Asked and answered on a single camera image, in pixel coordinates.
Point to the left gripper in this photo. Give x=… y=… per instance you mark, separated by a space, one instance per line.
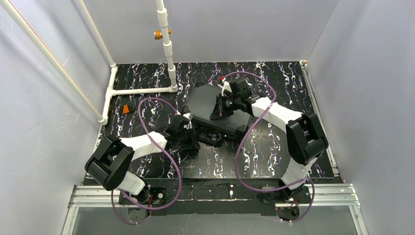
x=197 y=139

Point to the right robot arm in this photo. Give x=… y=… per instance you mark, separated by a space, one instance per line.
x=306 y=139

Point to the black poker set case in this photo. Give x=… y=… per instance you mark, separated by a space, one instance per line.
x=201 y=103

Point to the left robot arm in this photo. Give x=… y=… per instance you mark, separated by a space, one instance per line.
x=110 y=162

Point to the orange knob on pipe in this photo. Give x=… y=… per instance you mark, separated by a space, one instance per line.
x=158 y=35

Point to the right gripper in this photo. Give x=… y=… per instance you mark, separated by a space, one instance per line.
x=219 y=105

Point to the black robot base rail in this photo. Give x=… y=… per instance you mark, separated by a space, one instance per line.
x=226 y=196

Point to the orange black small clip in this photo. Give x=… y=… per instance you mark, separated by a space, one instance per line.
x=127 y=109

